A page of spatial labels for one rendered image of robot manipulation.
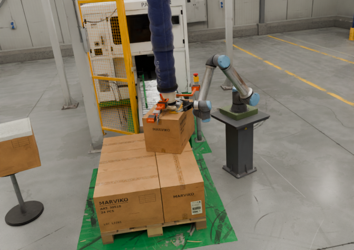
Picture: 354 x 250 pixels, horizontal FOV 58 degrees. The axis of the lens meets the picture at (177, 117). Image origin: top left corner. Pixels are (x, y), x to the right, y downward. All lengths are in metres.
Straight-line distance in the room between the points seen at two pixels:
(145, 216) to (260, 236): 1.09
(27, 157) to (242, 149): 2.34
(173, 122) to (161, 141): 0.27
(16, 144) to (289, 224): 2.73
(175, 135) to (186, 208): 0.75
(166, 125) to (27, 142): 1.38
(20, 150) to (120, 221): 1.19
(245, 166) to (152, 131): 1.28
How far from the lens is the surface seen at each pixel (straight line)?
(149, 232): 3.23
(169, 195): 2.98
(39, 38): 12.91
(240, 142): 3.78
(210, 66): 3.25
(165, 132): 3.33
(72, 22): 4.44
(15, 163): 3.51
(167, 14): 3.24
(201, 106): 3.15
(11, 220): 3.97
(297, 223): 3.43
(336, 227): 3.49
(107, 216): 3.10
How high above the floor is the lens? 2.23
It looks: 23 degrees down
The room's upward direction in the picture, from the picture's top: 5 degrees counter-clockwise
